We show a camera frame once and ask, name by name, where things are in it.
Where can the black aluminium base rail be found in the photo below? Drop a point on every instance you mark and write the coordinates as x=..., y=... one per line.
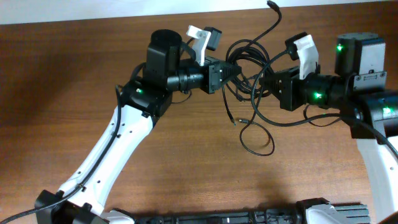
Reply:
x=314, y=210

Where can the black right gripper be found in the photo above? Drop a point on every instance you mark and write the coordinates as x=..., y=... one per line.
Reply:
x=290, y=95

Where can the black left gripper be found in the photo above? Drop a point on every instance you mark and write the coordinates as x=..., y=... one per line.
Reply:
x=210, y=78

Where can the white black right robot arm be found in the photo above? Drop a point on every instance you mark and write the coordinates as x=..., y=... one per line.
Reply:
x=358, y=90

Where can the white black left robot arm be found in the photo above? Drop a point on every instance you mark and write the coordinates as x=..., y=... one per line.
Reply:
x=171, y=65

